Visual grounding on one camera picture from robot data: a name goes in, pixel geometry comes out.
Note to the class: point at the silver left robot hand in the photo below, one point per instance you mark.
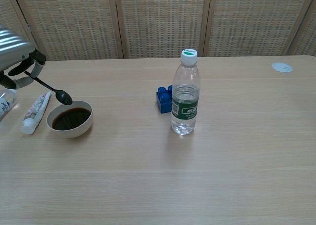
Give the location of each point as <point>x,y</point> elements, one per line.
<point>12,47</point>

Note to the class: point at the black plastic spoon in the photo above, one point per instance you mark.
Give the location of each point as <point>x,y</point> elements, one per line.
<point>64,98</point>

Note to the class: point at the white bowl with dark liquid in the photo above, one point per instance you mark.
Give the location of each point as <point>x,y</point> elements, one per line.
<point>74,134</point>

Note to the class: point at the clear water bottle blue label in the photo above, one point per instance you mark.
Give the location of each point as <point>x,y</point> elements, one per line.
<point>5,104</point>

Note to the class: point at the white floral toothpaste tube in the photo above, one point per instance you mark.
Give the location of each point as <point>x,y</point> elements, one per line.
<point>34,109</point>

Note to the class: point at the woven bamboo folding screen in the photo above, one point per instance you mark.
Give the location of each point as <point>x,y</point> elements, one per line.
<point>160,20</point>

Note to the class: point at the blue toy building brick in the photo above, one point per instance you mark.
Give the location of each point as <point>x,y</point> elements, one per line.
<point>163,102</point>

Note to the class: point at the clear water bottle green label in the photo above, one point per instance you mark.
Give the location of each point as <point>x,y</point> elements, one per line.
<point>185,111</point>

